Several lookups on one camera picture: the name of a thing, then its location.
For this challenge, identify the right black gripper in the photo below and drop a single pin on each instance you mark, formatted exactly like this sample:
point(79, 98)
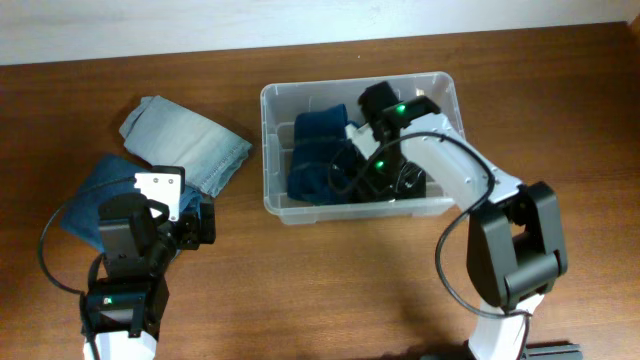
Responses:
point(375, 180)

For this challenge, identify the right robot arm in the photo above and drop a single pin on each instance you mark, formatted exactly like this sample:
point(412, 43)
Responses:
point(515, 249)

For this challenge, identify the dark blue jeans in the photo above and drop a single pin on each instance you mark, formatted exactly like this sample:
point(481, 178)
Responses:
point(81, 217)

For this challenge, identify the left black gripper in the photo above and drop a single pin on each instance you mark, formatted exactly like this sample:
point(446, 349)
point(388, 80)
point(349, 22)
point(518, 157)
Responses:
point(195, 230)

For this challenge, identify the black taped cloth bundle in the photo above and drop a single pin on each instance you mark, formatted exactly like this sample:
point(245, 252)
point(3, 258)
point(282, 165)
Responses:
point(411, 182)

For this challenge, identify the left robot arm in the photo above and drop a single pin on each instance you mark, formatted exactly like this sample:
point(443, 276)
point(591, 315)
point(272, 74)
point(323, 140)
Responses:
point(127, 291)

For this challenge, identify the light blue jeans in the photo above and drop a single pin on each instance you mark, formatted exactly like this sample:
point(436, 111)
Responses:
point(162, 132)

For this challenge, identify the dark teal cloth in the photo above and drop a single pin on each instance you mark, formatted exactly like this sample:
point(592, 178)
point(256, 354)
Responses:
point(320, 154)

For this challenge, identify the clear plastic storage container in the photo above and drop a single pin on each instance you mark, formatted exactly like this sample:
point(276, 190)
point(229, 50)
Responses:
point(281, 103)

